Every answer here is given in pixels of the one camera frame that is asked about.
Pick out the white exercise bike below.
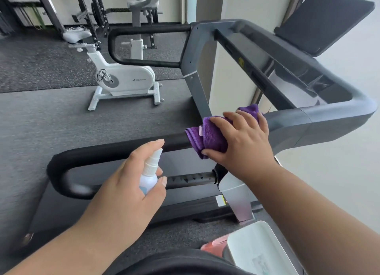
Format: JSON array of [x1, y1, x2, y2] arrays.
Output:
[[62, 0, 164, 112]]

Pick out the black treadmill handrail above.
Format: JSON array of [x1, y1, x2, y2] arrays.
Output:
[[107, 23, 192, 69], [46, 131, 229, 200]]

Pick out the grey gym machine frame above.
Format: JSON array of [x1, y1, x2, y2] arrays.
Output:
[[0, 0, 66, 40]]

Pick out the white spray bottle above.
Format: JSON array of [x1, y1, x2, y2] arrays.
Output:
[[139, 148, 163, 195]]

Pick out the white plastic tub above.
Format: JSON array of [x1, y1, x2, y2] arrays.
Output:
[[224, 220, 299, 275]]

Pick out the person's right hand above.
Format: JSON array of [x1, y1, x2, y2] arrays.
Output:
[[201, 110, 279, 184]]

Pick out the purple microfibre cloth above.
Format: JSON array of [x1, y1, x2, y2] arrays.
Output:
[[184, 104, 263, 160]]

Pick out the person's left hand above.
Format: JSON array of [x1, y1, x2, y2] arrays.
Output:
[[73, 138, 168, 255]]

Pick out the person's right forearm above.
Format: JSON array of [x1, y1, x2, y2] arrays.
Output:
[[245, 162, 380, 275]]

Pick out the black shirt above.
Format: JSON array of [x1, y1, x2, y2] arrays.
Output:
[[117, 248, 253, 275]]

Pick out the green resistance bands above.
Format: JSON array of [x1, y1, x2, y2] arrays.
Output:
[[28, 4, 47, 30]]

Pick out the grey treadmill base with uprights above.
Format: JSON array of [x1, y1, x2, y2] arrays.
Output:
[[17, 71, 265, 252]]

